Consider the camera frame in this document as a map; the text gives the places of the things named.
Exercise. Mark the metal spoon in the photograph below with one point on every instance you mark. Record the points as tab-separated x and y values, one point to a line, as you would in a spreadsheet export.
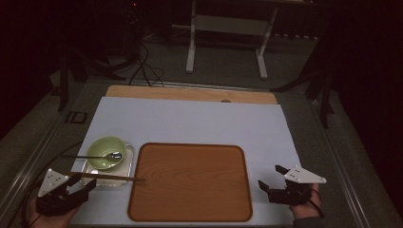
114	155

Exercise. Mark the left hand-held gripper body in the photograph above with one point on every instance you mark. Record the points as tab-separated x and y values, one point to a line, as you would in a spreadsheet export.
57	201

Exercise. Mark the black stand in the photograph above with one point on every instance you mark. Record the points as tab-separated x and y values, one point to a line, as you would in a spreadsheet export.
63	82
324	95

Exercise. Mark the brown wooden serving tray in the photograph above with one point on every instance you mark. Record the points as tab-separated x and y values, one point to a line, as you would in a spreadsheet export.
190	183

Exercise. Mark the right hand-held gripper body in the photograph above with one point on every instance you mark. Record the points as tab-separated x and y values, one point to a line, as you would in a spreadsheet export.
293	194

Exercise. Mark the round table grommet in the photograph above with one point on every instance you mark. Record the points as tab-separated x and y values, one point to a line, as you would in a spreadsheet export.
225	101

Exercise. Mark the person's right hand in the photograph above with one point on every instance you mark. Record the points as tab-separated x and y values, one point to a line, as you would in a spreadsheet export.
305	210

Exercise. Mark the white metal stand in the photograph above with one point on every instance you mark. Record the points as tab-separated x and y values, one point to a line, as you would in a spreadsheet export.
190	47

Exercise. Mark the black floor socket box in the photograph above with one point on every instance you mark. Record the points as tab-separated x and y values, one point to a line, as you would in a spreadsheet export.
76	117

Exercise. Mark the person's left hand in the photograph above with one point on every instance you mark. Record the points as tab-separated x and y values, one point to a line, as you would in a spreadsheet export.
53	221

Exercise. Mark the dark wooden chopstick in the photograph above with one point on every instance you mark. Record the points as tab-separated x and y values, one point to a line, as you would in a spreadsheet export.
107	176
126	179

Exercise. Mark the square silver metal tray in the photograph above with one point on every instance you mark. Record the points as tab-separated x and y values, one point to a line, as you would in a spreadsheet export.
126	167

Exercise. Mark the green ceramic bowl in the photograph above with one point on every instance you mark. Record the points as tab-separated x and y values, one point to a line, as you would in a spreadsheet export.
104	145

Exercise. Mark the metal floor rail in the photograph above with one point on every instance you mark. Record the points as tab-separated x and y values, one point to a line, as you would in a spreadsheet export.
25	171
342	164

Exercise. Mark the white table mat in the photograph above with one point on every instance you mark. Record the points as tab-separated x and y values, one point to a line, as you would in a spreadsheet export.
190	120

